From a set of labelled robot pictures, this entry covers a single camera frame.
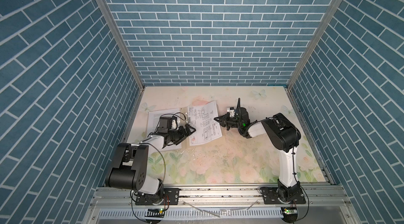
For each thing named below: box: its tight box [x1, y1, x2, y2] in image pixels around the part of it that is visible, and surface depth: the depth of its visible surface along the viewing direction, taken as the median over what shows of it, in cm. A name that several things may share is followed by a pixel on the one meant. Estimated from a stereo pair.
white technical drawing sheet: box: [187, 100, 223, 147], surface depth 101 cm
